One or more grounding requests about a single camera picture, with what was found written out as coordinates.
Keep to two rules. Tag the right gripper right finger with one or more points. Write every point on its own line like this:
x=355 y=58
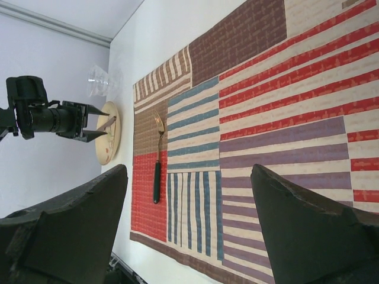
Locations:
x=311 y=238

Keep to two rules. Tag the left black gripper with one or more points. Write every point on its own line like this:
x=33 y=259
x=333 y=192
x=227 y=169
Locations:
x=67 y=120

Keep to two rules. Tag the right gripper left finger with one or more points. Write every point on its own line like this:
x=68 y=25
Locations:
x=68 y=238

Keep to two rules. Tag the brown wooden knife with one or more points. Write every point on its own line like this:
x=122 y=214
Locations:
x=107 y=124

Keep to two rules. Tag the dark handled fork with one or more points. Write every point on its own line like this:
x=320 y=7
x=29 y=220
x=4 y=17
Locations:
x=161 y=131

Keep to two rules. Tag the patchwork striped placemat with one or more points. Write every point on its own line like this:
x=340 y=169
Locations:
x=290 y=85

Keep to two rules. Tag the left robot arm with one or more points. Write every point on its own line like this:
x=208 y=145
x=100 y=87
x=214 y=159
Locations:
x=24 y=93

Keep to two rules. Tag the round wooden plate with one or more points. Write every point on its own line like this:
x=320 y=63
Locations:
x=107 y=145

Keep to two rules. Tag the clear glass cup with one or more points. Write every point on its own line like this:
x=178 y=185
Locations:
x=101 y=83

